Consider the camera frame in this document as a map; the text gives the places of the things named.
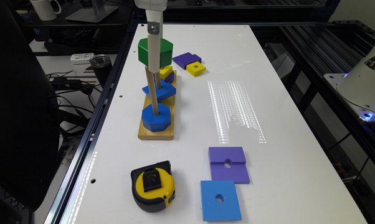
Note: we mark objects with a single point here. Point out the blue square block on peg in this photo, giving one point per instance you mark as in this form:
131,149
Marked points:
166,91

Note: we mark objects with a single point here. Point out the middle wooden peg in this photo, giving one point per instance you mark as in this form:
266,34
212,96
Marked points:
157,80

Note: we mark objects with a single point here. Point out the white mug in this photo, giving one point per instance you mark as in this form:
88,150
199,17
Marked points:
44,9

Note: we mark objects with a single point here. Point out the small purple stepped block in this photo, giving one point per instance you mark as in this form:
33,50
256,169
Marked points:
185,59

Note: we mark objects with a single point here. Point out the grey monitor stand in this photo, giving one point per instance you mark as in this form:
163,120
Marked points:
97,13

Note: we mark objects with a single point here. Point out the black office chair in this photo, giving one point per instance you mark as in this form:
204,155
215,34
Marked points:
29,131

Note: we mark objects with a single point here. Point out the white remote device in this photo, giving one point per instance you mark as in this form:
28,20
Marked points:
78,59

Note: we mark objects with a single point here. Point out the yellow black tape measure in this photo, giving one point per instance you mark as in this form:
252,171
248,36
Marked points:
153,186

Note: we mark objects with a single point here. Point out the large purple square block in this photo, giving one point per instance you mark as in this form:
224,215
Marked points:
228,163

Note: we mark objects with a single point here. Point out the yellow square block on peg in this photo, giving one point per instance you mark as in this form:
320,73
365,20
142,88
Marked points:
165,72

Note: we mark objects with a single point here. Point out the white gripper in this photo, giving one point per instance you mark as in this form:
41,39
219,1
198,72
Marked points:
154,14

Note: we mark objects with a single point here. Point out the front wooden peg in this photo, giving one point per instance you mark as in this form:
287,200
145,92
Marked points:
152,89

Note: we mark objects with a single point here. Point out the blue octagonal block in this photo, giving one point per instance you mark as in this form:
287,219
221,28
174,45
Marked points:
155,123

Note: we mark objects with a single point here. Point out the black tumbler cup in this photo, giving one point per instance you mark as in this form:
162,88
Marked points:
102,67

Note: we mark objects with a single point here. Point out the green octagonal block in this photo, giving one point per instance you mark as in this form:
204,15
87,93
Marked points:
166,51

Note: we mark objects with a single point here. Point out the large blue square block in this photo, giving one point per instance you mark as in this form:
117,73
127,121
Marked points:
220,201

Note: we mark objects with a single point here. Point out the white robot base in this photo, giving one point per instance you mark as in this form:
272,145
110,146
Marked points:
357,87

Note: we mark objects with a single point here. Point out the purple round block on peg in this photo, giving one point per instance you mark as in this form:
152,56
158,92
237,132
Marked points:
170,78

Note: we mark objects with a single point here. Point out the small yellow square block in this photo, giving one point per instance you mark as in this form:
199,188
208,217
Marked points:
195,68

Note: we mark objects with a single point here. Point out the wooden peg base board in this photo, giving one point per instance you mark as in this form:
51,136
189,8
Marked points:
168,133

